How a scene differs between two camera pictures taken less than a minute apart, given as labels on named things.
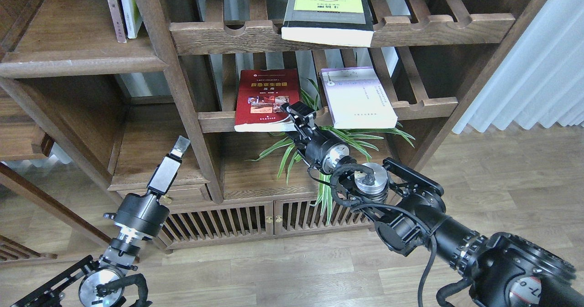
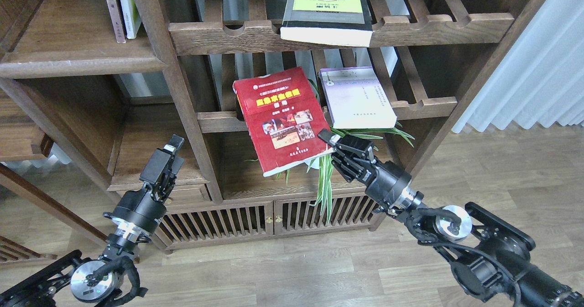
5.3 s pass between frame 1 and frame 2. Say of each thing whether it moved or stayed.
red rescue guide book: moved
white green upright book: stayed
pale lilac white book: stayed
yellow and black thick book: stayed
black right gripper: moved
